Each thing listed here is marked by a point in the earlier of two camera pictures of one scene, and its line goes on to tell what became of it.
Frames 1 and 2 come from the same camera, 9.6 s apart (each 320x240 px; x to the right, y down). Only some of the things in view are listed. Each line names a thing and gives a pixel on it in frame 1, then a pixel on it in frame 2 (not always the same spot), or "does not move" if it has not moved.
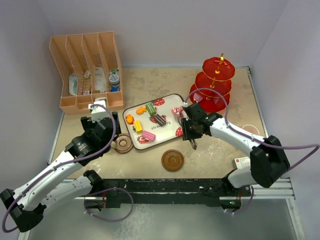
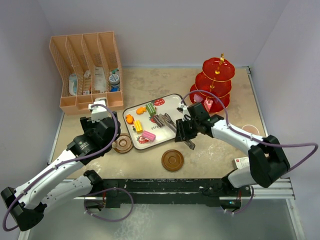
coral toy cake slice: (178, 110) → (208, 103)
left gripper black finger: (117, 127) does not move
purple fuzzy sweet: (197, 97) does not move
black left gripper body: (88, 125) does not move
